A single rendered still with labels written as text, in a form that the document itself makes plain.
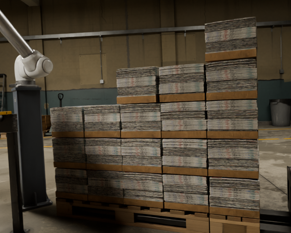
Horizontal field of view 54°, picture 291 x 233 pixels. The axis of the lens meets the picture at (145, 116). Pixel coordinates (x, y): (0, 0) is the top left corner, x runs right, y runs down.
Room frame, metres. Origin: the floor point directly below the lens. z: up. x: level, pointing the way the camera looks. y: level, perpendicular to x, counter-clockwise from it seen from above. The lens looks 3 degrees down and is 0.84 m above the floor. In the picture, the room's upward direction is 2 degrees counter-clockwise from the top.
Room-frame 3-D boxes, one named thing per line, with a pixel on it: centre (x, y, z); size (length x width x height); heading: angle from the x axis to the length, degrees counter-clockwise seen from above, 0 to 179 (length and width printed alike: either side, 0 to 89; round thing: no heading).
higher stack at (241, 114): (1.83, -0.57, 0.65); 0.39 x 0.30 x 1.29; 158
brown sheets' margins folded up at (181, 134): (2.10, 0.10, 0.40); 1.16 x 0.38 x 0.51; 68
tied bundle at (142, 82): (2.06, -0.02, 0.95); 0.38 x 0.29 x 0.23; 157
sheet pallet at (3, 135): (8.17, 3.36, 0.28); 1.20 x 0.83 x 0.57; 86
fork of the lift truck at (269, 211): (2.01, -0.45, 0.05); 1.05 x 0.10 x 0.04; 68
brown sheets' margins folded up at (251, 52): (1.83, -0.57, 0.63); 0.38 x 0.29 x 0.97; 158
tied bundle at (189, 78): (1.95, -0.29, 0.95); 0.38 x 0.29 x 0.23; 159
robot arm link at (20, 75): (2.43, 0.99, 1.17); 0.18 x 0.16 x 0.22; 56
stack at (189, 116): (2.10, 0.11, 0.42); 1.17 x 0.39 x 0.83; 68
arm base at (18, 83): (2.43, 1.02, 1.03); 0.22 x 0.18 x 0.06; 123
